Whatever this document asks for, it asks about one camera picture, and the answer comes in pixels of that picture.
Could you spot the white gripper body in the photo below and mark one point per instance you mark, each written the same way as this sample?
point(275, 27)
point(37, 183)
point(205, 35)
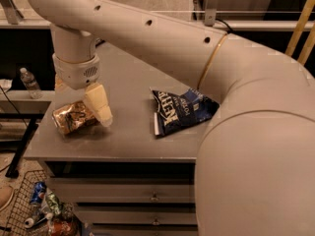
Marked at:
point(77, 73)

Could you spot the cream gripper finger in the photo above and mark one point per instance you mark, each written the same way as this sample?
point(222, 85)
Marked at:
point(61, 89)
point(95, 99)

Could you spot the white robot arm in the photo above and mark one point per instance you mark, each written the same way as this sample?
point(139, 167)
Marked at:
point(255, 169)

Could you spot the blue pepsi can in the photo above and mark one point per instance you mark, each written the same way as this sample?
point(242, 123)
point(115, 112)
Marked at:
point(38, 193)

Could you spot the green crushed can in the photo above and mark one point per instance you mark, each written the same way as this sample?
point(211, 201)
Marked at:
point(54, 203)

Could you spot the red soda can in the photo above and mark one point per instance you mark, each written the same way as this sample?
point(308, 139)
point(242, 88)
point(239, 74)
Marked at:
point(62, 228)

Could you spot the white can in basket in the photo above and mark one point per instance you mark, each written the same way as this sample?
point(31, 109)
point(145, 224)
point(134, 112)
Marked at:
point(35, 220)

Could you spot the clear plastic water bottle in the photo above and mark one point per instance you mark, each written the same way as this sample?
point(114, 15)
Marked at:
point(30, 83)

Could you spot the grey side bench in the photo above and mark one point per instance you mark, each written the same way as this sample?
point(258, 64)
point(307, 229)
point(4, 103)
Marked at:
point(19, 117)

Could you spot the blue kettle chips bag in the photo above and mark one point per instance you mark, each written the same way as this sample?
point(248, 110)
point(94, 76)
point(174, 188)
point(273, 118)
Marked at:
point(177, 112)

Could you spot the grey drawer cabinet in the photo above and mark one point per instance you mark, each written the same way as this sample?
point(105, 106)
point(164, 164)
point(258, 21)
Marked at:
point(123, 180)

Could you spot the wire basket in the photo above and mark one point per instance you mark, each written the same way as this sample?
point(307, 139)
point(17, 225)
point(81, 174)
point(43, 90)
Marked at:
point(21, 208)

